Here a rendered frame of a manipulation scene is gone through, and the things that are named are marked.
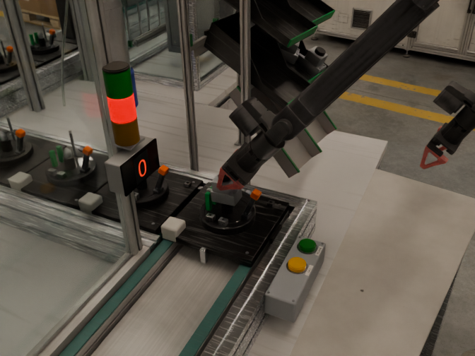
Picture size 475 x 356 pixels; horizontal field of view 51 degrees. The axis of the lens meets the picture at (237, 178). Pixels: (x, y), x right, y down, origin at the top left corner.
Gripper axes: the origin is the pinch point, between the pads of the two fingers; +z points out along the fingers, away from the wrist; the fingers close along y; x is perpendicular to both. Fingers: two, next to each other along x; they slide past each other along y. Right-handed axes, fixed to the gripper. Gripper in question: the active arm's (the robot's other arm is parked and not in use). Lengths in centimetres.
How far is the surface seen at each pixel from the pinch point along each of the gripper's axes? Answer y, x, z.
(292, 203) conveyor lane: -13.3, 17.4, 1.2
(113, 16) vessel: -58, -66, 35
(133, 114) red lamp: 18.4, -23.0, -13.5
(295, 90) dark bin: -30.1, -2.5, -13.2
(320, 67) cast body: -43.2, -1.7, -16.2
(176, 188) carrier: -5.6, -7.0, 19.8
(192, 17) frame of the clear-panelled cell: -86, -49, 30
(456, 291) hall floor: -101, 120, 43
